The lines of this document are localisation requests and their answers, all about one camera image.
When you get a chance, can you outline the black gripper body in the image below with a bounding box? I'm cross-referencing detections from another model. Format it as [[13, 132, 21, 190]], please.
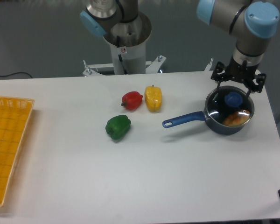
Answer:
[[225, 56, 259, 83]]

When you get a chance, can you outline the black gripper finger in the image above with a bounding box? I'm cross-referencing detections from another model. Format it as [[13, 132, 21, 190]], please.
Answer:
[[246, 73, 266, 97], [210, 62, 226, 90]]

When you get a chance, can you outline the glass lid with blue knob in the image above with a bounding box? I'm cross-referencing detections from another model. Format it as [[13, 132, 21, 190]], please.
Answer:
[[206, 86, 254, 127]]

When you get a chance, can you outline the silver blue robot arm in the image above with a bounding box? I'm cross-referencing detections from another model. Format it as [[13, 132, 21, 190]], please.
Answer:
[[80, 0, 280, 93]]

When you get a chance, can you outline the dark blue saucepan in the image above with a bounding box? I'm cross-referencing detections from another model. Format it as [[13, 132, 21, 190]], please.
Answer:
[[162, 98, 252, 135]]

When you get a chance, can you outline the golden bread roll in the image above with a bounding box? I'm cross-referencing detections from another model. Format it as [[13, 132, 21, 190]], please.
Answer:
[[222, 110, 250, 127]]

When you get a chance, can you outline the yellow bell pepper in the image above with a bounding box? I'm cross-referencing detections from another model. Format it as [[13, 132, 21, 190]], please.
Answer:
[[145, 85, 162, 112]]

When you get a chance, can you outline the red bell pepper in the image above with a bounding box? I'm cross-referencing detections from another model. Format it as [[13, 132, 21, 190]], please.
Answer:
[[121, 91, 143, 111]]

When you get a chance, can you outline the green bell pepper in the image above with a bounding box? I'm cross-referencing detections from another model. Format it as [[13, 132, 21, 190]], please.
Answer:
[[105, 115, 131, 140]]

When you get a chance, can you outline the yellow woven basket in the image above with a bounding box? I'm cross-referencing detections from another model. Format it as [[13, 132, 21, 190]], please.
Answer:
[[0, 96, 35, 207]]

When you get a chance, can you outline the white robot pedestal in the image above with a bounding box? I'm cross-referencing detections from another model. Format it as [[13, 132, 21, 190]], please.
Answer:
[[80, 11, 167, 75]]

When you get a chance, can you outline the black cable on floor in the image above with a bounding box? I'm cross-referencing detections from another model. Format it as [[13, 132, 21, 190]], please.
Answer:
[[0, 72, 33, 79]]

